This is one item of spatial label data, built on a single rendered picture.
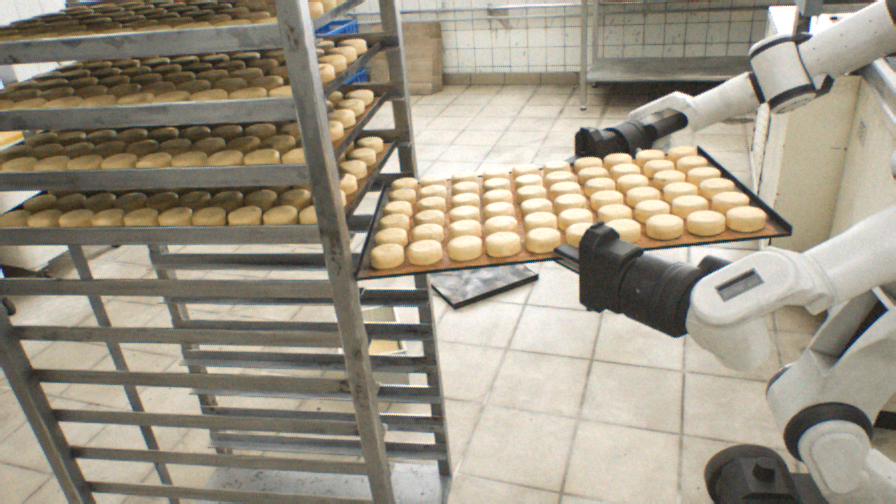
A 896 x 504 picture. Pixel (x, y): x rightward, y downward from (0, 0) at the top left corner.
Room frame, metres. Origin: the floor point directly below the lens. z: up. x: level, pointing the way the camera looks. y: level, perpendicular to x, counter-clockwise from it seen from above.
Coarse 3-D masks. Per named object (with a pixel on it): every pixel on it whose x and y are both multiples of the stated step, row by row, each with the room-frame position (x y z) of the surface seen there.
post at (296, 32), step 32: (288, 0) 0.82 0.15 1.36; (288, 32) 0.82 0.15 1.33; (288, 64) 0.82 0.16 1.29; (320, 96) 0.83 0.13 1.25; (320, 128) 0.81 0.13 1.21; (320, 160) 0.82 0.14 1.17; (320, 192) 0.82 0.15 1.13; (320, 224) 0.82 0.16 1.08; (352, 288) 0.82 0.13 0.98; (352, 320) 0.81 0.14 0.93; (352, 352) 0.82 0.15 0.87; (352, 384) 0.82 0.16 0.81; (384, 448) 0.84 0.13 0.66; (384, 480) 0.81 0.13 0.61
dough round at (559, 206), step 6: (558, 198) 0.99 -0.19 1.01; (564, 198) 0.99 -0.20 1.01; (570, 198) 0.98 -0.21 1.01; (576, 198) 0.98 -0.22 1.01; (582, 198) 0.98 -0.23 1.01; (558, 204) 0.97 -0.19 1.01; (564, 204) 0.96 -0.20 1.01; (570, 204) 0.96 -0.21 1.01; (576, 204) 0.96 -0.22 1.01; (582, 204) 0.96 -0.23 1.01; (558, 210) 0.97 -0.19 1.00; (564, 210) 0.96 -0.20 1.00
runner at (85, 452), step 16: (80, 448) 0.97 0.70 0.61; (96, 448) 0.96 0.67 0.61; (112, 448) 0.95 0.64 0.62; (128, 448) 0.95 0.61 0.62; (192, 464) 0.92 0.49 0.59; (208, 464) 0.91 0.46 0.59; (224, 464) 0.91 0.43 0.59; (240, 464) 0.90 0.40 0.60; (256, 464) 0.89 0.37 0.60; (272, 464) 0.89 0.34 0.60; (288, 464) 0.88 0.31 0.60; (304, 464) 0.87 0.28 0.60; (320, 464) 0.87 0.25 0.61; (336, 464) 0.86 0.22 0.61; (352, 464) 0.86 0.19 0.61
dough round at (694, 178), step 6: (696, 168) 1.04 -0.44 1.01; (702, 168) 1.04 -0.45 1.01; (708, 168) 1.04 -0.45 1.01; (714, 168) 1.03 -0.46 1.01; (690, 174) 1.02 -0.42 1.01; (696, 174) 1.02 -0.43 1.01; (702, 174) 1.01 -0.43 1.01; (708, 174) 1.01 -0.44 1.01; (714, 174) 1.01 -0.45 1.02; (690, 180) 1.02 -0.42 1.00; (696, 180) 1.01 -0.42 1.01; (702, 180) 1.00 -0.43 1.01; (696, 186) 1.01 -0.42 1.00
